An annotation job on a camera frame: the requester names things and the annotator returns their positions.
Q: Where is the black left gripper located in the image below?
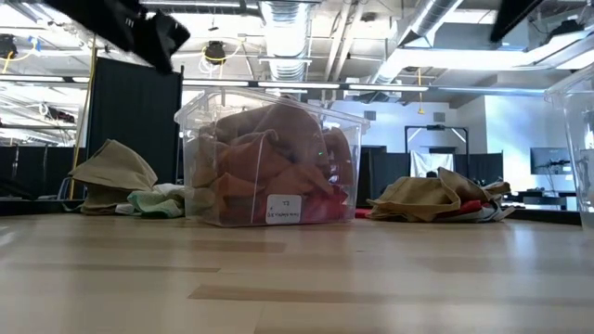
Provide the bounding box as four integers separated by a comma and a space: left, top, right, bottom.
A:
123, 7, 192, 76

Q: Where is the olive beige towel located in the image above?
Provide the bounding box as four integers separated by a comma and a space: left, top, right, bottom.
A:
68, 137, 160, 217

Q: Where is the orange towel with white tag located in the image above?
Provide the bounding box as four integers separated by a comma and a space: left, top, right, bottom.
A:
215, 129, 356, 196

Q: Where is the pale green towel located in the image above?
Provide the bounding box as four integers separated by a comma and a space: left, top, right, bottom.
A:
125, 187, 187, 219

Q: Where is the clear plastic bin white label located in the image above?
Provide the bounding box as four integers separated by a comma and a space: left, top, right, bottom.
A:
174, 86, 371, 228

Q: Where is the red towel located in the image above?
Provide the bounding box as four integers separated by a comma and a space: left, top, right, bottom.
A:
259, 184, 354, 225
347, 199, 486, 220

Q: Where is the khaki brown towel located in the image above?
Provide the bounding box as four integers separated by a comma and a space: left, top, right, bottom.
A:
365, 166, 511, 223

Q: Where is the black divider panel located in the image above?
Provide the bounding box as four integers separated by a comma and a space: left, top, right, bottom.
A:
86, 56, 185, 186

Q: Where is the long ceiling light strip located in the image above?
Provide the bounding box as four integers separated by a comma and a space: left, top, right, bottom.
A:
0, 73, 576, 97

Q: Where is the black background curtain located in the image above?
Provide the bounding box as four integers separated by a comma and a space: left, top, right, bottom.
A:
0, 145, 88, 200
355, 145, 505, 209

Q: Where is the yellow hanging pendant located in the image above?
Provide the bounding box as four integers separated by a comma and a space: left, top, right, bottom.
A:
416, 67, 427, 116

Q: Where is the white hanging sheet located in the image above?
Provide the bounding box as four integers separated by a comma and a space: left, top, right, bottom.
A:
410, 150, 455, 179

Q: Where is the gray ceiling air box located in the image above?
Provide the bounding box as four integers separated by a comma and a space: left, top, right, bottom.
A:
433, 19, 530, 52

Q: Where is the background computer monitor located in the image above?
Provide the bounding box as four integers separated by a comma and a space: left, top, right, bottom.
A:
530, 147, 573, 176

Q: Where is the dark background table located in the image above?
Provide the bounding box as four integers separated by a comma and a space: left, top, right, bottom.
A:
503, 188, 579, 211

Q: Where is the black hanging cable reel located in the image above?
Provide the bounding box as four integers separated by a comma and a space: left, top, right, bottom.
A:
202, 40, 228, 66
0, 32, 19, 60

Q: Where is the yellow cable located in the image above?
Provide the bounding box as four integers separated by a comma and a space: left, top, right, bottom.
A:
68, 44, 97, 200

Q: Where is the silver spiral duct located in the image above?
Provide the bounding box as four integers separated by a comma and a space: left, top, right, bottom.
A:
257, 0, 313, 84

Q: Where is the large silver duct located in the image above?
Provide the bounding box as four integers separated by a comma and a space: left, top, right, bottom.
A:
368, 0, 465, 85

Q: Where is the black metal gantry frame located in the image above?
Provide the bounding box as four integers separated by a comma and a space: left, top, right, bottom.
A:
404, 123, 470, 180

